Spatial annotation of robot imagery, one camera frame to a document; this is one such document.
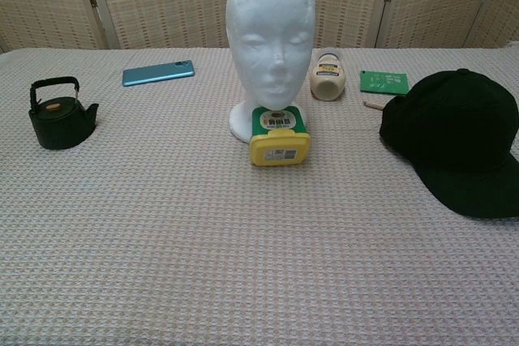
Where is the green paper packet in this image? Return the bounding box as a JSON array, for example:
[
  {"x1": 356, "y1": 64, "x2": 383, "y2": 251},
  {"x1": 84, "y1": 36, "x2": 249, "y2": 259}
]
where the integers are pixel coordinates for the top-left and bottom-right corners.
[{"x1": 358, "y1": 70, "x2": 410, "y2": 98}]

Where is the dark green teapot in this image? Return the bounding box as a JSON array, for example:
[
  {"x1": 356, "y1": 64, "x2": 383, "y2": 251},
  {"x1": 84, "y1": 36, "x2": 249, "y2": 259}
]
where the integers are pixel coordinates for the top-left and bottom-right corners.
[{"x1": 28, "y1": 75, "x2": 100, "y2": 151}]

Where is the checkered white tablecloth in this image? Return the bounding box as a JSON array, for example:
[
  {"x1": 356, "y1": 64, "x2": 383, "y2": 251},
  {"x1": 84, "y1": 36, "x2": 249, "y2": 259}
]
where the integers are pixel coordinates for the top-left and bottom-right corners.
[{"x1": 0, "y1": 41, "x2": 519, "y2": 346}]

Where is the white foam mannequin head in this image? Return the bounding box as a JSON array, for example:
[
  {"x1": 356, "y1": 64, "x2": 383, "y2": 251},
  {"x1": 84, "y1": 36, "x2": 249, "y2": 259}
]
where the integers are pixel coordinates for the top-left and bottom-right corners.
[{"x1": 225, "y1": 0, "x2": 317, "y2": 144}]

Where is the black baseball cap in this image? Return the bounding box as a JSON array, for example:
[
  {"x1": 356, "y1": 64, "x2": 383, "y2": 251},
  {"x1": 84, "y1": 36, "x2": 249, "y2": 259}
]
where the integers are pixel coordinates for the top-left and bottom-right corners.
[{"x1": 379, "y1": 68, "x2": 519, "y2": 219}]

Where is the woven folding screen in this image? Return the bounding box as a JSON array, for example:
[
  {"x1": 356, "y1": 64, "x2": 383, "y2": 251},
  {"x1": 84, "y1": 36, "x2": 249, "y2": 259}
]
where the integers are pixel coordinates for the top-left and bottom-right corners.
[{"x1": 0, "y1": 0, "x2": 519, "y2": 54}]

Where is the cream mayonnaise bottle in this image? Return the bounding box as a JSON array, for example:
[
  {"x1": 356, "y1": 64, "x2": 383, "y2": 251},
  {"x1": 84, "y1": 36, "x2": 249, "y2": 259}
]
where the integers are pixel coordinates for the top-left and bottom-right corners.
[{"x1": 310, "y1": 48, "x2": 348, "y2": 102}]

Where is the green box with yellow lid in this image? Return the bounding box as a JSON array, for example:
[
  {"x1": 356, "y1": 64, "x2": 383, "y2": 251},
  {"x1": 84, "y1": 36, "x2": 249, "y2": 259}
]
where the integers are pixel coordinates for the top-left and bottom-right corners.
[{"x1": 248, "y1": 105, "x2": 312, "y2": 168}]

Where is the blue smartphone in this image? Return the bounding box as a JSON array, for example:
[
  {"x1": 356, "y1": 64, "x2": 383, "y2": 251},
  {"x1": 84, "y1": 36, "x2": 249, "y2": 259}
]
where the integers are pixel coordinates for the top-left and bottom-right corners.
[{"x1": 122, "y1": 60, "x2": 196, "y2": 88}]

